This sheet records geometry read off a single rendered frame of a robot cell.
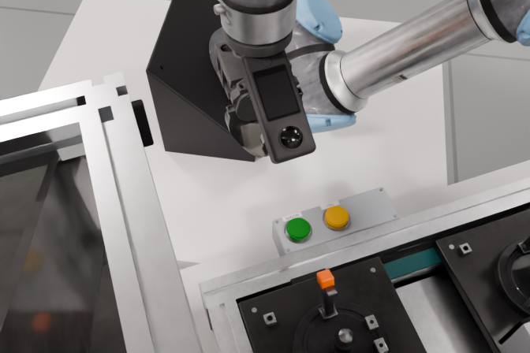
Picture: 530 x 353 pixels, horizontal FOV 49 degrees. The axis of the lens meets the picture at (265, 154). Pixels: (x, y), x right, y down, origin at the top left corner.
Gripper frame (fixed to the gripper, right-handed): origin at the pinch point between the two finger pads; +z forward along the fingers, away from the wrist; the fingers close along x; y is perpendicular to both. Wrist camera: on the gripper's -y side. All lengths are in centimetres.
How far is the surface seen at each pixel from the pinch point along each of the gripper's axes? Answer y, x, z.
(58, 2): 199, 35, 123
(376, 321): -18.2, -10.8, 22.8
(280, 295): -8.7, 0.5, 26.2
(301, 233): 0.2, -6.5, 26.1
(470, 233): -8.9, -33.1, 26.3
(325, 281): -12.5, -4.5, 16.1
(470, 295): -18.4, -27.4, 26.3
